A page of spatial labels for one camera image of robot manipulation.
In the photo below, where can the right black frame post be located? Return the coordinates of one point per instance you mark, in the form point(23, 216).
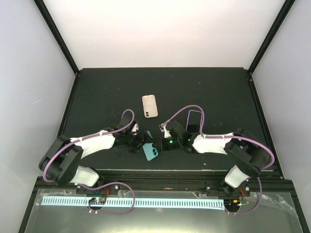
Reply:
point(285, 9)

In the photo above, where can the teal phone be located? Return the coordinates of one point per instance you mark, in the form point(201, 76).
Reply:
point(149, 150)

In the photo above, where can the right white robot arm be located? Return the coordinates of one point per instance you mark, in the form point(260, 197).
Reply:
point(250, 157)

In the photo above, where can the black frame post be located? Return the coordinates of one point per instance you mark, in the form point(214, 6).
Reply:
point(285, 9)
point(41, 6)

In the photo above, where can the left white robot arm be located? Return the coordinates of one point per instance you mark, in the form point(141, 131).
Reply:
point(61, 162)

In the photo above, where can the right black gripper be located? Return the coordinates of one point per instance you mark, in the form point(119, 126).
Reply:
point(160, 140)

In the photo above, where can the beige phone case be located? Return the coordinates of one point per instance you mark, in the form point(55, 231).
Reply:
point(149, 106)

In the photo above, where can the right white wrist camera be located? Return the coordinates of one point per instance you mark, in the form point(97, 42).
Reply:
point(164, 130)

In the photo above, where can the black aluminium front rail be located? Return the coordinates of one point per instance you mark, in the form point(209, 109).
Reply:
point(184, 181)

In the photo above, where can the lavender phone case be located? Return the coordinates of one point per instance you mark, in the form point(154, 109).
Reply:
point(195, 117)

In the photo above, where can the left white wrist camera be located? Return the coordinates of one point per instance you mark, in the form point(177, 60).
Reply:
point(135, 129)

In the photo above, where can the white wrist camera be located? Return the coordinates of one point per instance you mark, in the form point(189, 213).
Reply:
point(135, 129)
point(164, 130)

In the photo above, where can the left black frame post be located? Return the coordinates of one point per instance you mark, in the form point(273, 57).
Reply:
point(41, 6)

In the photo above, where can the white slotted cable duct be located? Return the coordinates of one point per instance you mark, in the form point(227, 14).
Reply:
point(213, 204)

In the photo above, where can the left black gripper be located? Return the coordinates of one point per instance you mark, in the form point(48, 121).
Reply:
point(142, 139)

